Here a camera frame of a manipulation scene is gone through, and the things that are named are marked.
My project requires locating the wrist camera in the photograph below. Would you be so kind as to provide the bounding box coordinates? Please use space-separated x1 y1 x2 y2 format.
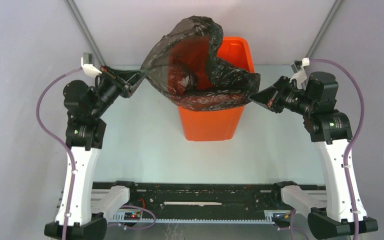
290 57 310 90
80 52 102 78

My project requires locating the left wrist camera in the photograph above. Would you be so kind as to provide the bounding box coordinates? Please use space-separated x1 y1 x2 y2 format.
80 52 102 78

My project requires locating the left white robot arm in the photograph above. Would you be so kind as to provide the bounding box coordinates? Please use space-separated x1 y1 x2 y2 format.
44 65 147 240

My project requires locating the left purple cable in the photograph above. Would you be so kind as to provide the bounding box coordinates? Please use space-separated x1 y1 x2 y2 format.
35 66 157 240

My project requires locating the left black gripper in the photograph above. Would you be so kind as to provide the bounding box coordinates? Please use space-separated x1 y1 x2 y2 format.
90 64 149 118

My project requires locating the orange plastic trash bin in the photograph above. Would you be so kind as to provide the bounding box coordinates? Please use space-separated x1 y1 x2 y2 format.
177 36 256 142

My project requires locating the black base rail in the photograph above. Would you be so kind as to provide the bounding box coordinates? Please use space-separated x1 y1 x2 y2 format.
92 181 292 220

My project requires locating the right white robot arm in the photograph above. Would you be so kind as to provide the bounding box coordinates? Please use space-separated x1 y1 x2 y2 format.
250 71 379 240

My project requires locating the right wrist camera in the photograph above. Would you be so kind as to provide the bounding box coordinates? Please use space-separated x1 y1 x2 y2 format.
290 57 310 90

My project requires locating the small electronics board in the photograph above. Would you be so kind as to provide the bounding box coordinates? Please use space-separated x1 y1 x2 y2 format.
123 211 142 221

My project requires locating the white cable duct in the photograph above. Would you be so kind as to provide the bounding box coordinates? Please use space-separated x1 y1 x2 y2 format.
109 211 274 224

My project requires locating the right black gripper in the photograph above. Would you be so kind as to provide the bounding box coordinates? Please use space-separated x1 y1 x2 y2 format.
248 75 315 116

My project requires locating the black plastic trash bag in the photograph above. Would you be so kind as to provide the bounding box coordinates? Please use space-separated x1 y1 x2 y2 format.
141 15 261 112

